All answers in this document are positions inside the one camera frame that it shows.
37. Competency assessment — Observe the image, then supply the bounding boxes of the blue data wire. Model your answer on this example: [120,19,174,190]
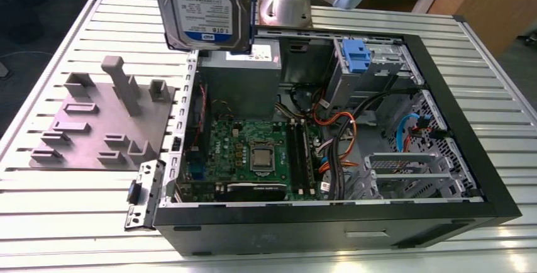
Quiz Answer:
[396,113,435,155]

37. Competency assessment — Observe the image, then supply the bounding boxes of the red yellow black power wire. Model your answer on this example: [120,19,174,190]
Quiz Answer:
[410,118,451,140]

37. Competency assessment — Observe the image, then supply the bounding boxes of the hard disk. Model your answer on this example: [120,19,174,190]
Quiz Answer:
[150,0,259,55]

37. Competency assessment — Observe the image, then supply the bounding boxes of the metal disk bay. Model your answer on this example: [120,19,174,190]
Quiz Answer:
[363,152,484,201]

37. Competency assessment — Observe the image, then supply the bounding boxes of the CPU socket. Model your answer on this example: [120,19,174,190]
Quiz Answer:
[248,140,279,177]

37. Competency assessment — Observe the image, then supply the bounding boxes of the green motherboard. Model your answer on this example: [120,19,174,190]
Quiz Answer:
[175,118,334,203]

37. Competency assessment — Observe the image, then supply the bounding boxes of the silver CPU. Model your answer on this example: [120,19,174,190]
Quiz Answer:
[251,147,276,169]

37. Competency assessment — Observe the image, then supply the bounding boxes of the grey power supply unit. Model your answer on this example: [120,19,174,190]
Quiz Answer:
[196,40,283,121]

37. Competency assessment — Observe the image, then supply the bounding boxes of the black RAM stick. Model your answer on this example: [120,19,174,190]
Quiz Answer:
[300,121,319,194]

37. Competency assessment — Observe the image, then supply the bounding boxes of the black graphics card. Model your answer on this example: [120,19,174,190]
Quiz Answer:
[214,182,290,204]

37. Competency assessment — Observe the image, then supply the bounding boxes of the blue drive cage latch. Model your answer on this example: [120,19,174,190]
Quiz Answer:
[342,38,374,74]

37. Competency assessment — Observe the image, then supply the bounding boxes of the grey optical drive cage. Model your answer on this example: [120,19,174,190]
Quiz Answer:
[326,36,423,120]

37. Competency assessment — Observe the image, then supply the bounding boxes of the black open PC case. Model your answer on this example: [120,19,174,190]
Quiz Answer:
[124,20,524,257]

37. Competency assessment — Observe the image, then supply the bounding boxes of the grey parts rack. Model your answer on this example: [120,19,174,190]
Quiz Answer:
[29,55,178,172]

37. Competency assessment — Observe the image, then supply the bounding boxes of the wooden cabinet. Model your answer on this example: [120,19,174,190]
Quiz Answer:
[430,0,537,59]

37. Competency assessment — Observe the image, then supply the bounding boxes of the black office chair base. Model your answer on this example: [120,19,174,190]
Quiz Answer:
[523,26,537,47]

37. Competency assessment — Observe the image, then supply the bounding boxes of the thin grey white wires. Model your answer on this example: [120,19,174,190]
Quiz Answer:
[315,136,339,156]

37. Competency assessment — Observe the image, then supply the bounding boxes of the orange yellow wire bundle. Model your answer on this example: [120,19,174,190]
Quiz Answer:
[312,111,363,175]

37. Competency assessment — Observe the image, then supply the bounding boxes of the thick black cable bundle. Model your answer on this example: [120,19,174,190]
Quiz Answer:
[326,86,423,201]

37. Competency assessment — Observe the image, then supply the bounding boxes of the hinged metal slot bracket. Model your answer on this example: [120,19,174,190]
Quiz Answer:
[124,159,167,232]

